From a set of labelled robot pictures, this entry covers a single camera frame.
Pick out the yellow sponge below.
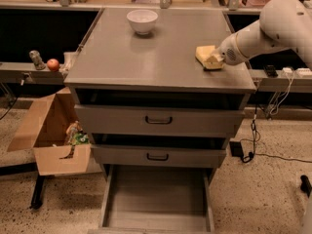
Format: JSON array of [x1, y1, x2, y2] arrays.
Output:
[[195, 45, 220, 70]]

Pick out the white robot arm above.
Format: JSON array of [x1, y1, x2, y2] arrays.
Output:
[[202, 0, 312, 70]]

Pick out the grey drawer cabinet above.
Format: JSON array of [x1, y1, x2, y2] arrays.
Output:
[[63, 7, 257, 187]]

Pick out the grey top drawer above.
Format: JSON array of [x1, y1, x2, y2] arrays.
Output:
[[75, 104, 244, 137]]

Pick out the grey middle drawer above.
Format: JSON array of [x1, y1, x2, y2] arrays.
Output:
[[92, 145, 226, 168]]

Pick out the grey open bottom drawer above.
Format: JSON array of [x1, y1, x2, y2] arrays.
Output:
[[87, 166, 215, 234]]

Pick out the black remote device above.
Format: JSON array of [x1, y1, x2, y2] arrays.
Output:
[[263, 65, 278, 78]]

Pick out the white power strip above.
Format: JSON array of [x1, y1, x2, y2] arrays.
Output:
[[282, 67, 312, 78]]

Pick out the white ceramic bowl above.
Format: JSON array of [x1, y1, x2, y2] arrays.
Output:
[[127, 9, 158, 35]]

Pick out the black power adapter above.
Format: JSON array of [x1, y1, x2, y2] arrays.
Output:
[[230, 141, 244, 158]]

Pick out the black cylinder on floor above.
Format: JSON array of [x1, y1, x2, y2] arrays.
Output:
[[300, 175, 312, 196]]

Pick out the green snack packet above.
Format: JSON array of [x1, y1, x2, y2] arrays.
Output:
[[68, 132, 89, 145]]

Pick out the red apple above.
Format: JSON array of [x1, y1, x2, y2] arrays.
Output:
[[47, 58, 60, 71]]

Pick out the small grey figurine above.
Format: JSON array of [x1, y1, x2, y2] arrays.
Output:
[[29, 50, 46, 70]]

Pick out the brown cardboard box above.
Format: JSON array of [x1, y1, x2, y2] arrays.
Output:
[[8, 88, 100, 176]]

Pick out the black table leg base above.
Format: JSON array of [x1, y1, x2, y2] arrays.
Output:
[[30, 175, 45, 210]]

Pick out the grey side shelf rail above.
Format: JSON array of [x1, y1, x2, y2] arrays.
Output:
[[0, 62, 66, 85]]

